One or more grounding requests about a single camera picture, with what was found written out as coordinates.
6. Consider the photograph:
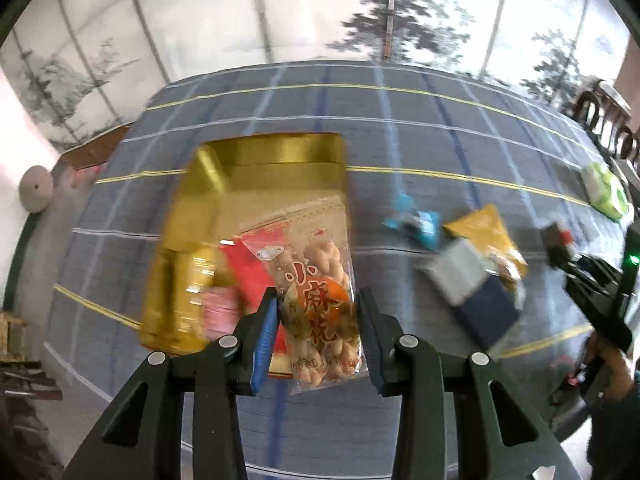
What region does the blue candy wrapper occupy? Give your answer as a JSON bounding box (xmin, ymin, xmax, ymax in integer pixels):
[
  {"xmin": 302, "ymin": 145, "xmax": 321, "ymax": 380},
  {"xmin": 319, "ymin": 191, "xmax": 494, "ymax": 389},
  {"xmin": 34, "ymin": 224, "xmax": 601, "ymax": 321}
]
[{"xmin": 382, "ymin": 192, "xmax": 443, "ymax": 250}]

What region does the green tissue pack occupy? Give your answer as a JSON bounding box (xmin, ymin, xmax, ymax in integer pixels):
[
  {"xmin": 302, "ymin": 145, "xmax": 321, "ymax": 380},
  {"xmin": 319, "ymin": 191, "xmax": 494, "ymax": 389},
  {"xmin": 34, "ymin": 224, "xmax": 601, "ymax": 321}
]
[{"xmin": 580, "ymin": 161, "xmax": 630, "ymax": 222}]

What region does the dark wooden chair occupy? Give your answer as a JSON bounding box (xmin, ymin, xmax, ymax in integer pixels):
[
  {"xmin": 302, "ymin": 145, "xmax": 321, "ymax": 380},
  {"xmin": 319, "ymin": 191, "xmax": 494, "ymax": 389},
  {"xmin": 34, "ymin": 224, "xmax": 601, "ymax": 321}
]
[
  {"xmin": 572, "ymin": 77, "xmax": 633, "ymax": 131},
  {"xmin": 615, "ymin": 125, "xmax": 640, "ymax": 166}
]

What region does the pink snack packet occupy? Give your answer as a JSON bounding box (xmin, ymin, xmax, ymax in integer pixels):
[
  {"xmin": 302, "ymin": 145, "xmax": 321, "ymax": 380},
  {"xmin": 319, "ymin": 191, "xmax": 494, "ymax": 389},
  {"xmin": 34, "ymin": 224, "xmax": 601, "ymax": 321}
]
[{"xmin": 200, "ymin": 285, "xmax": 246, "ymax": 336}]

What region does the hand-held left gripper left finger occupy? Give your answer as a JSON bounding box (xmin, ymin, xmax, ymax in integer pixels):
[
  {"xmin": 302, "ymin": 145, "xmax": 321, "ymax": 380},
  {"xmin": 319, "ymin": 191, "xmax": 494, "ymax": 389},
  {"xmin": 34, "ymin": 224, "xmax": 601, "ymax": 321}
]
[{"xmin": 62, "ymin": 287, "xmax": 278, "ymax": 480}]

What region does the small clear packet red label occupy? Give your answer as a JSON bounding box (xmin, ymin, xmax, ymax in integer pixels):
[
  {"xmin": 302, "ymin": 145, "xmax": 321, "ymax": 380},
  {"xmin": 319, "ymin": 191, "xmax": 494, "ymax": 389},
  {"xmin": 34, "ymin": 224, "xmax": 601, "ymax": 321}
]
[{"xmin": 541, "ymin": 222, "xmax": 576, "ymax": 267}]

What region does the yellow packet with line drawing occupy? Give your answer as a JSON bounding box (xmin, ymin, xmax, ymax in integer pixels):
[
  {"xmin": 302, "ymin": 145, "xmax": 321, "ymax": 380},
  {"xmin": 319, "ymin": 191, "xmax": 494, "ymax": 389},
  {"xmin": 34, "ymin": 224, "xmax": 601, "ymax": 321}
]
[{"xmin": 442, "ymin": 205, "xmax": 530, "ymax": 293}]

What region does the person's right hand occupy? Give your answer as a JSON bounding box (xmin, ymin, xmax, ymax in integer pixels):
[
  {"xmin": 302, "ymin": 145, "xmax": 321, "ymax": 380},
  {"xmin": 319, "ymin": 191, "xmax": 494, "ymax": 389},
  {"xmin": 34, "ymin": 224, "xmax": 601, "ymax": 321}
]
[{"xmin": 585, "ymin": 335, "xmax": 638, "ymax": 401}]

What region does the round grey disc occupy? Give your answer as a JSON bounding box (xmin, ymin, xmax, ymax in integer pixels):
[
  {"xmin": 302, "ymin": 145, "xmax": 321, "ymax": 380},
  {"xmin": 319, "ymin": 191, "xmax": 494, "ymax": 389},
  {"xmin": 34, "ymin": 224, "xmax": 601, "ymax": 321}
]
[{"xmin": 19, "ymin": 165, "xmax": 53, "ymax": 211}]

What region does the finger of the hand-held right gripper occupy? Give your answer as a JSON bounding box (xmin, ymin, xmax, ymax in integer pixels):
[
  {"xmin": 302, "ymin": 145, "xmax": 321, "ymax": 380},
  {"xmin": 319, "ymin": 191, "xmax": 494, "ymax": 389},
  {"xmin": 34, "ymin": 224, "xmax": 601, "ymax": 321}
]
[{"xmin": 562, "ymin": 252, "xmax": 626, "ymax": 297}]

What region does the grey and navy snack packet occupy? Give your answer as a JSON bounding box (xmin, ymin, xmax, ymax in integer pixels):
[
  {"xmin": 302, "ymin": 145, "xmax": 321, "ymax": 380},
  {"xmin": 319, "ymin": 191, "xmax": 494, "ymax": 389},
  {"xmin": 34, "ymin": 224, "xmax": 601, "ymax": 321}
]
[{"xmin": 417, "ymin": 237, "xmax": 521, "ymax": 351}]

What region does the red tin box gold inside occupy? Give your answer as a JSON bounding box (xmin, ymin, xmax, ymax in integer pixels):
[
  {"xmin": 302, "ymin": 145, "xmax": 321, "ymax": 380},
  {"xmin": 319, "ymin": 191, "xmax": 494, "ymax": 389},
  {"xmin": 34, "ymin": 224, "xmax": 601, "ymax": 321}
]
[{"xmin": 139, "ymin": 132, "xmax": 351, "ymax": 381}]

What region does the light wooden frame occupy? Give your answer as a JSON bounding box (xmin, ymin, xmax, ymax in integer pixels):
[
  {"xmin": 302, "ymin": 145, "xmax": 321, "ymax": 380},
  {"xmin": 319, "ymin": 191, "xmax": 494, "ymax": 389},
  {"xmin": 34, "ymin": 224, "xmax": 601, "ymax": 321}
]
[{"xmin": 0, "ymin": 310, "xmax": 31, "ymax": 361}]

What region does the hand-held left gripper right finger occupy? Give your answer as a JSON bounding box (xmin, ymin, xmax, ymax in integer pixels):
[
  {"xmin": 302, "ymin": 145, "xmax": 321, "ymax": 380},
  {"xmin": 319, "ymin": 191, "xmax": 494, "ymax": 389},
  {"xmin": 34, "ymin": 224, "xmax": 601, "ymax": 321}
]
[{"xmin": 356, "ymin": 287, "xmax": 583, "ymax": 480}]

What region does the red snack packet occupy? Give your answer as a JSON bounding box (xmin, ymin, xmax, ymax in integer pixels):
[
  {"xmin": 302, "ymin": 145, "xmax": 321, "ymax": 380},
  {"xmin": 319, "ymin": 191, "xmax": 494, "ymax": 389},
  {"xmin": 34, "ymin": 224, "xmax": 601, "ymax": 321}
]
[{"xmin": 220, "ymin": 232, "xmax": 291, "ymax": 356}]

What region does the painted landscape folding screen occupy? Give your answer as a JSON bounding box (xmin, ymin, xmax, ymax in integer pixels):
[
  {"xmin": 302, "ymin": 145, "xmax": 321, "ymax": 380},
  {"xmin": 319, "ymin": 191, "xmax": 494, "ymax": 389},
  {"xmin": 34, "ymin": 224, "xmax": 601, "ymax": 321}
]
[{"xmin": 0, "ymin": 0, "xmax": 631, "ymax": 153}]

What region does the large glossy yellow snack packet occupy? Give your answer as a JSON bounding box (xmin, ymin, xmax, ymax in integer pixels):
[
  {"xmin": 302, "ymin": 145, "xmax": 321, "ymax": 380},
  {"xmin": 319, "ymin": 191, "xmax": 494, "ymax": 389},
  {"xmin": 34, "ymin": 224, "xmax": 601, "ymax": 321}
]
[{"xmin": 170, "ymin": 245, "xmax": 222, "ymax": 307}]

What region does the clear packet of twisted dough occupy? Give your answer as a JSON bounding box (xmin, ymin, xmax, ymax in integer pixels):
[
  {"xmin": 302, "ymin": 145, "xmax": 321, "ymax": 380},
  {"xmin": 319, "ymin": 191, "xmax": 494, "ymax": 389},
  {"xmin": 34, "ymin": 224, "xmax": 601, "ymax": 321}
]
[{"xmin": 240, "ymin": 202, "xmax": 371, "ymax": 396}]

